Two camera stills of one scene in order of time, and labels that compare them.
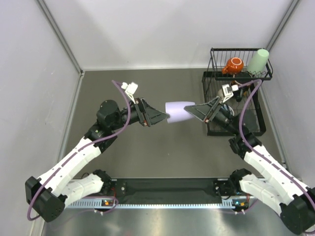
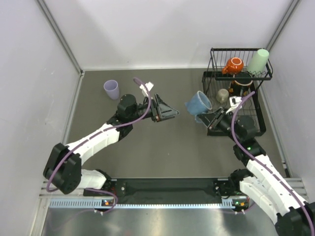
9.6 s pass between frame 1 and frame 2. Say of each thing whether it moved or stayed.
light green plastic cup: stayed
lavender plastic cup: moved
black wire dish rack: stayed
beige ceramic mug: stayed
